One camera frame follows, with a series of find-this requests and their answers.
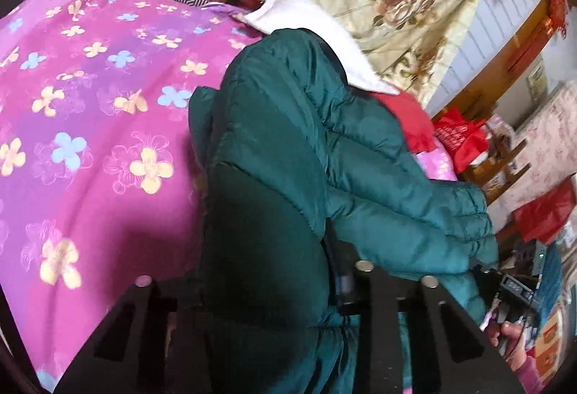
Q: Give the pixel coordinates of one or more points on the red ruffled cushion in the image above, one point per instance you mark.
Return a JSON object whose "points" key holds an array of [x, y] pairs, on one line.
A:
{"points": [[416, 125]]}

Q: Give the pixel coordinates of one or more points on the red shopping bag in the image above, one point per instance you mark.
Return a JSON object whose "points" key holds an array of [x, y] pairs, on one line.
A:
{"points": [[463, 140]]}

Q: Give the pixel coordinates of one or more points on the pink floral bed sheet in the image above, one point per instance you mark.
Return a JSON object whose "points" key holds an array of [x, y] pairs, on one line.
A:
{"points": [[99, 184]]}

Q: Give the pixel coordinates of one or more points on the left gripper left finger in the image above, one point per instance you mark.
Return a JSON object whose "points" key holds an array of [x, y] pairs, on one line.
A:
{"points": [[150, 342]]}

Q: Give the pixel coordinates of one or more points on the dark green puffer jacket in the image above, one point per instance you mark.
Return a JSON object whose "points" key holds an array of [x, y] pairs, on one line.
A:
{"points": [[291, 153]]}

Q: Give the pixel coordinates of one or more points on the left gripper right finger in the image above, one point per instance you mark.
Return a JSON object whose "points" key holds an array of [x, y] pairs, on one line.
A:
{"points": [[416, 323]]}

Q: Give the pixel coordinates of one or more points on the right hand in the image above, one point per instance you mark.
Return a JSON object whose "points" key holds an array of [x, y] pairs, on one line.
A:
{"points": [[514, 338]]}

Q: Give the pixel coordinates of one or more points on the white pillow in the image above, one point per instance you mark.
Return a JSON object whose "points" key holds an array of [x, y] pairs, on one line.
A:
{"points": [[315, 33]]}

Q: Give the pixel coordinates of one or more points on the wooden chair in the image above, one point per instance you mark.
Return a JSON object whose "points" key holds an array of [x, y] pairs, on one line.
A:
{"points": [[497, 174]]}

